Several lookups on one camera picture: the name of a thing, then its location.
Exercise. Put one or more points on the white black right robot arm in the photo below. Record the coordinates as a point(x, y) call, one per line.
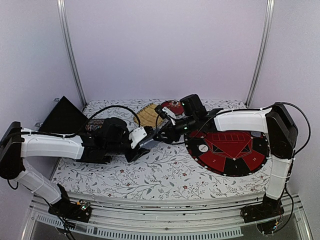
point(280, 130)

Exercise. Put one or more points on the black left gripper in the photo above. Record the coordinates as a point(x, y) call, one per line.
point(137, 154)

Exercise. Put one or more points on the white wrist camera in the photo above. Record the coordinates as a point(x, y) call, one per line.
point(136, 136)
point(166, 113)

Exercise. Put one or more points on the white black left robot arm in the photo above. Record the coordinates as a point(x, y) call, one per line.
point(19, 143)

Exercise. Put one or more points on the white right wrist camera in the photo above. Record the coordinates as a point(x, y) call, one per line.
point(166, 113)

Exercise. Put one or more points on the aluminium frame post right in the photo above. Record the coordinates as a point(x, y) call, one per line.
point(267, 23)

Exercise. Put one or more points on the white dealer button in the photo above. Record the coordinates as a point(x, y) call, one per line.
point(203, 148)

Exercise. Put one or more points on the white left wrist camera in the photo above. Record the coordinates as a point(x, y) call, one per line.
point(136, 136)

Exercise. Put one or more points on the black poker set case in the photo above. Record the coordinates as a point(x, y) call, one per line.
point(65, 118)

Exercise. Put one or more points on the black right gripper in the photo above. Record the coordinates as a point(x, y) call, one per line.
point(170, 132)

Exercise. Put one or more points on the round red black poker mat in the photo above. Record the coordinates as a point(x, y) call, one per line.
point(230, 153)

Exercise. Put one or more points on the woven bamboo tray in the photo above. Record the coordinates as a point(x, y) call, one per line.
point(147, 115)

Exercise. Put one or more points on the red floral round plate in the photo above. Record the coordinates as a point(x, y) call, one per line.
point(174, 106)

